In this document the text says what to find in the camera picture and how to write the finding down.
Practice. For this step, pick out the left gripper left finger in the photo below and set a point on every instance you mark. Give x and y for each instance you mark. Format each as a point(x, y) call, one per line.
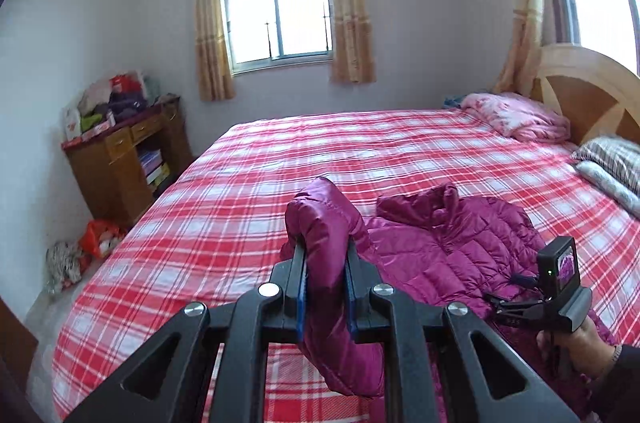
point(206, 363)

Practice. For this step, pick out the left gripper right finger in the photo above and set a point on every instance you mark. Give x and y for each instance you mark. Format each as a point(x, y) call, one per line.
point(443, 363)

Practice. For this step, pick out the magenta puffer jacket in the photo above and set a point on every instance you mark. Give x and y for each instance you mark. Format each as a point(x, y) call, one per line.
point(437, 246)

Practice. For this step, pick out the right hand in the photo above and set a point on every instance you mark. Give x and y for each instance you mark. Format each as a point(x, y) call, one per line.
point(589, 354)

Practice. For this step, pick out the white pillow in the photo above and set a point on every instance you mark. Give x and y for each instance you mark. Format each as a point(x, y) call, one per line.
point(610, 186)

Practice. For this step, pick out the patterned bag on floor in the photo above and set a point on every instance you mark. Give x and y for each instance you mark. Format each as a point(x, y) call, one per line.
point(66, 264)

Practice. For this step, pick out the plaid pillow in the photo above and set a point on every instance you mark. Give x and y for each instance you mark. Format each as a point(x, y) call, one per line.
point(617, 156)

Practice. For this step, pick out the red plastic bag on floor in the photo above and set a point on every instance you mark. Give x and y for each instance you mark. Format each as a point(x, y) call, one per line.
point(100, 238)

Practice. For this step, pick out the red plaid bed sheet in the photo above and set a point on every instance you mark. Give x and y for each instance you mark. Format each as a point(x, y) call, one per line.
point(217, 232)

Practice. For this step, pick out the pink floral blanket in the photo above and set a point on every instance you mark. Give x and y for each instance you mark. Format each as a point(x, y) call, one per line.
point(518, 117)

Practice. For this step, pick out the wooden headboard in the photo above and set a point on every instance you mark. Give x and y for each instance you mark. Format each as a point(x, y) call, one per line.
point(599, 96)

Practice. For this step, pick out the books in desk shelf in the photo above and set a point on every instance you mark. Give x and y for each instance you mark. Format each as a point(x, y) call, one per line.
point(154, 167)

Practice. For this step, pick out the wooden desk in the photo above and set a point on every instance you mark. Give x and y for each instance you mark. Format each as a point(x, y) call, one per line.
point(107, 169)

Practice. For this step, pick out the side window curtain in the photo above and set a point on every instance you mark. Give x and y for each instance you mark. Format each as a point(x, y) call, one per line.
point(523, 58)

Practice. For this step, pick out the clutter pile on desk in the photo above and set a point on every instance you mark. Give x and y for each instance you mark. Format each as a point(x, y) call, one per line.
point(106, 103)

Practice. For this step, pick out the right beige curtain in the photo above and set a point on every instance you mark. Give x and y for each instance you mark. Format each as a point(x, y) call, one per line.
point(352, 44)

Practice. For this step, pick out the beige curtain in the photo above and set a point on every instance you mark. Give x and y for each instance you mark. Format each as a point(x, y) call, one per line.
point(352, 44)
point(212, 60)

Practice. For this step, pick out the left beige curtain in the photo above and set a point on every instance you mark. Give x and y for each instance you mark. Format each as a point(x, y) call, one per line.
point(212, 60)

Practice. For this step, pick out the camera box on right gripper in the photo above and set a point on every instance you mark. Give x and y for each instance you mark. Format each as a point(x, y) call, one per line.
point(558, 274)

